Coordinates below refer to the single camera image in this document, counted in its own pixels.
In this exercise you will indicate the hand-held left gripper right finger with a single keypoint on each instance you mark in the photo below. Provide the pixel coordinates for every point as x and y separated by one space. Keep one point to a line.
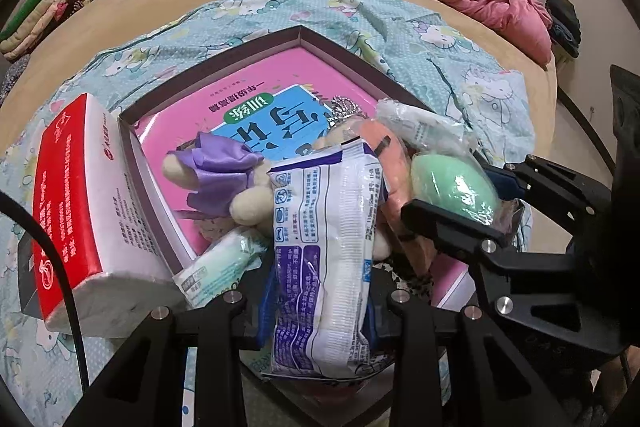
377 322

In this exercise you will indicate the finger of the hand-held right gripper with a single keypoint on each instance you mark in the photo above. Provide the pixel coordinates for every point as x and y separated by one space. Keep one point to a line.
505 182
450 227

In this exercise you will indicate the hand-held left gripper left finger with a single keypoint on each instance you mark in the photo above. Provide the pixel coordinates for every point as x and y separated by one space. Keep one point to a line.
265 307

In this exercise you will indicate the green egg sponge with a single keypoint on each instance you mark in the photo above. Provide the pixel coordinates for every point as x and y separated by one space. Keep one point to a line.
455 187

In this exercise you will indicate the green white tissue pack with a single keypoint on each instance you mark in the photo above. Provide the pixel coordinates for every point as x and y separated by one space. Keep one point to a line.
425 127
215 267

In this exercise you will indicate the orange plush toy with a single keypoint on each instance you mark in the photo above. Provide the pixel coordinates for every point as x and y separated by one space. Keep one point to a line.
395 187

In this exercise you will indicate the purple white packet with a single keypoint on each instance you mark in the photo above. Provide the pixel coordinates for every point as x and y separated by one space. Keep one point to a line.
320 257

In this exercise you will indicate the cream plush toy purple bow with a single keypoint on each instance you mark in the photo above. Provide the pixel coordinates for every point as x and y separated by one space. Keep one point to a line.
220 157

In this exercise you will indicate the dark box with pink lining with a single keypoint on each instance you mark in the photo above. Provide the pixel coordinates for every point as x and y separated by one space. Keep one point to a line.
300 72

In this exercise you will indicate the dark clothes pile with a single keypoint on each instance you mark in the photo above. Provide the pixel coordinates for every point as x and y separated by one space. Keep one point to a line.
562 24

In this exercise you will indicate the silver tiara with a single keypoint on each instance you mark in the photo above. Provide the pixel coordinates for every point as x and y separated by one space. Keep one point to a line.
345 107

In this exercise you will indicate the cartoon printed blue blanket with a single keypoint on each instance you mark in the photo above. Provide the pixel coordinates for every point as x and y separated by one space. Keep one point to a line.
425 37

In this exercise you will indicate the red tissue pack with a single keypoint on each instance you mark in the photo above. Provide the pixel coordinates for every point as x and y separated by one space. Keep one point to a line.
75 187

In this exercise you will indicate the dark blue box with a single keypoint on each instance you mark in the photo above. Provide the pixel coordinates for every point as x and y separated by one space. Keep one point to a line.
30 277

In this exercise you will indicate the dark floral cloth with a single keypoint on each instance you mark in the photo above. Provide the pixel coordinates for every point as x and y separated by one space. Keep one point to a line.
12 79

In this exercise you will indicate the stack of folded clothes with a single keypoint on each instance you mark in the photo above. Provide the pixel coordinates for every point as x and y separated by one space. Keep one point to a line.
35 17

